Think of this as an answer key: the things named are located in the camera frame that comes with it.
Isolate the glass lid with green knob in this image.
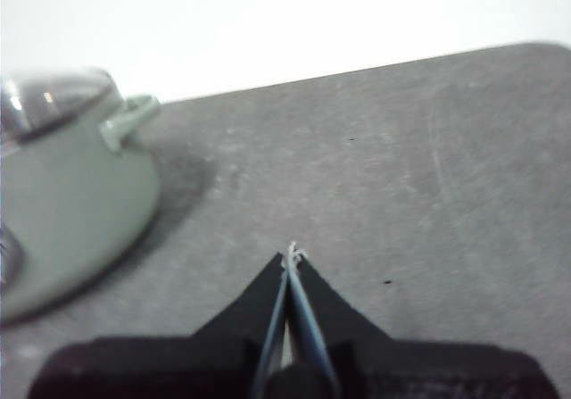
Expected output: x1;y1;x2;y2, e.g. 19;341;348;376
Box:
0;66;116;145

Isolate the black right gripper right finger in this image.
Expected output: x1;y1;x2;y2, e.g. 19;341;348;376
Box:
288;241;561;399

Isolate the pale green electric pot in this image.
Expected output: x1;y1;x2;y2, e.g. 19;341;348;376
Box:
0;66;162;325

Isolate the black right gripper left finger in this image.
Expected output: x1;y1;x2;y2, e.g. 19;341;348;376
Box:
26;251;292;399

